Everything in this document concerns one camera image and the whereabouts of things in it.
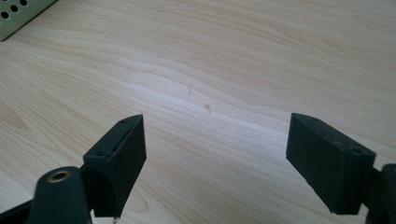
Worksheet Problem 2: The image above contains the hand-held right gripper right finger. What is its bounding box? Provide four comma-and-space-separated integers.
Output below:
285, 112, 377, 216

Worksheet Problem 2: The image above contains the pale green perforated basket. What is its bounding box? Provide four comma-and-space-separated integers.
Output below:
0, 0, 59, 42

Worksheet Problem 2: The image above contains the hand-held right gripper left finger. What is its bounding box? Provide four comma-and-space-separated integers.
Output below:
82, 114, 148, 218

